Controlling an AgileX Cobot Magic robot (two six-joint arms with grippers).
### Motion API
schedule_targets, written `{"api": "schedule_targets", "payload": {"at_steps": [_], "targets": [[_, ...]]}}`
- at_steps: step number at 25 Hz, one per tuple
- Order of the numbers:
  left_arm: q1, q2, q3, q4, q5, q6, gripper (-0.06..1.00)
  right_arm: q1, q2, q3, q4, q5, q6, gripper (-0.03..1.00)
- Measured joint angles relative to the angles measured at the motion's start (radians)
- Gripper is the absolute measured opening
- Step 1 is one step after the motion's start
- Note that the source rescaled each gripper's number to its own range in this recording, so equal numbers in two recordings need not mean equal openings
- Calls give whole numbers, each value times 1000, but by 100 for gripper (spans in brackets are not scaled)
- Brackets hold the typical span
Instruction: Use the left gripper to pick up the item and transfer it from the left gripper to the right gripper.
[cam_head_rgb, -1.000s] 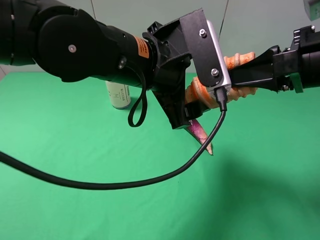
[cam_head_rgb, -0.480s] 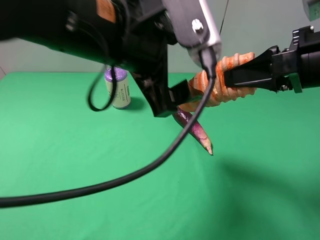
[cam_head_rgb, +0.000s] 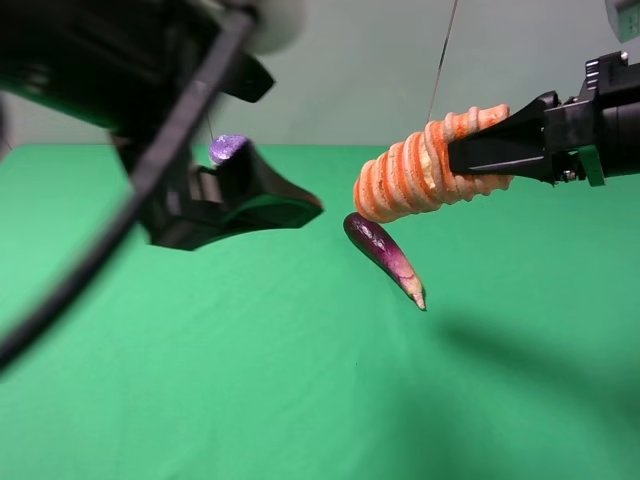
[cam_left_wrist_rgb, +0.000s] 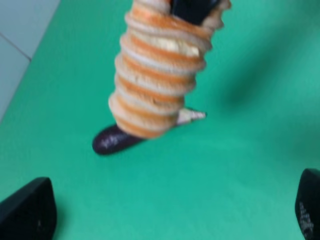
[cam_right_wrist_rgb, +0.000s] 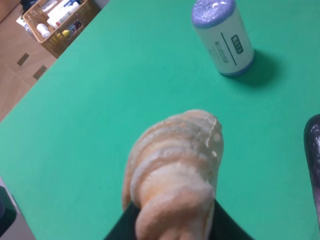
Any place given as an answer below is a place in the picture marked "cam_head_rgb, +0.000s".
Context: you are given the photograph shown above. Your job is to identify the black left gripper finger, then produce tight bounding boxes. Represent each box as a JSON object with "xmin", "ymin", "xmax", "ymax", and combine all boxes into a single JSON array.
[{"xmin": 197, "ymin": 139, "xmax": 324, "ymax": 246}]

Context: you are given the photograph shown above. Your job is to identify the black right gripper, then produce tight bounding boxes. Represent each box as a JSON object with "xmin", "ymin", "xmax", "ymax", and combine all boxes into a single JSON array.
[{"xmin": 448, "ymin": 51, "xmax": 639, "ymax": 187}]

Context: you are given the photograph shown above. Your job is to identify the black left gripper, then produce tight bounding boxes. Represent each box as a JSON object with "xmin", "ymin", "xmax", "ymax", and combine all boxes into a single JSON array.
[{"xmin": 1, "ymin": 1, "xmax": 274, "ymax": 250}]

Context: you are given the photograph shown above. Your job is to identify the orange ridged bread roll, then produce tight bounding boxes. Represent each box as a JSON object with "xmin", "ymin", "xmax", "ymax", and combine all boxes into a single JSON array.
[{"xmin": 353, "ymin": 104, "xmax": 512, "ymax": 223}]

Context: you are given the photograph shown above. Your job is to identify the purple eggplant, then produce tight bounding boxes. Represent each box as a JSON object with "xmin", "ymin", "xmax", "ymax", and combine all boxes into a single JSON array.
[{"xmin": 343, "ymin": 212, "xmax": 427, "ymax": 311}]

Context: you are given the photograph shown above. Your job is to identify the green table cloth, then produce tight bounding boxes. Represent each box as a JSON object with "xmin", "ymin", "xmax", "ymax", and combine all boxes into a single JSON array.
[{"xmin": 1, "ymin": 146, "xmax": 639, "ymax": 479}]

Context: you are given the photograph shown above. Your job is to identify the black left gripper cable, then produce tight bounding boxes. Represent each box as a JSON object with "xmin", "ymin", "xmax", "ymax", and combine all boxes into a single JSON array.
[{"xmin": 0, "ymin": 9, "xmax": 259, "ymax": 371}]

